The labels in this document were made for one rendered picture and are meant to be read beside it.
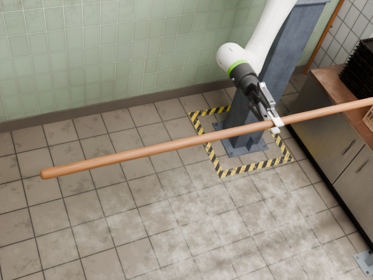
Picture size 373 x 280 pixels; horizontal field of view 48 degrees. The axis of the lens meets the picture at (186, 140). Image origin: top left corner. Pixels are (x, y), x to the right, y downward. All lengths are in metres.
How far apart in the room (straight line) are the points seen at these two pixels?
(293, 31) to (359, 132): 0.74
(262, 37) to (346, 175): 1.35
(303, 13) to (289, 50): 0.24
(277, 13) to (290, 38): 0.61
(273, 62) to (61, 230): 1.53
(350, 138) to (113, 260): 1.57
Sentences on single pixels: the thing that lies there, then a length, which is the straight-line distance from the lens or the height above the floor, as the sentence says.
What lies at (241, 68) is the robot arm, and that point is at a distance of 1.60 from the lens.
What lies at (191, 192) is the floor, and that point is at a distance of 2.72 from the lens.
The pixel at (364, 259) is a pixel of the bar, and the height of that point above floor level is 0.01.
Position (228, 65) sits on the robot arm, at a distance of 1.63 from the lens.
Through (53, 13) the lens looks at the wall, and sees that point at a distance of 2.42.
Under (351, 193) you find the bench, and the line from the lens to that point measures 2.86.
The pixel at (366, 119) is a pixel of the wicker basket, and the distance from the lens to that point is 2.71.
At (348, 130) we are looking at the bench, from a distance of 2.73.
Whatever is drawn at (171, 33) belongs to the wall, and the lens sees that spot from 2.75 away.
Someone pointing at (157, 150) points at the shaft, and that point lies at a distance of 1.30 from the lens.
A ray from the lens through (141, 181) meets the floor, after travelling 2.72.
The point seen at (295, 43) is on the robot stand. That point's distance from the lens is 2.42.
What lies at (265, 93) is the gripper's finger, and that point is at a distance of 1.52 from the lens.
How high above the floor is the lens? 2.29
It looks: 51 degrees down
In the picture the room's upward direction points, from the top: 15 degrees clockwise
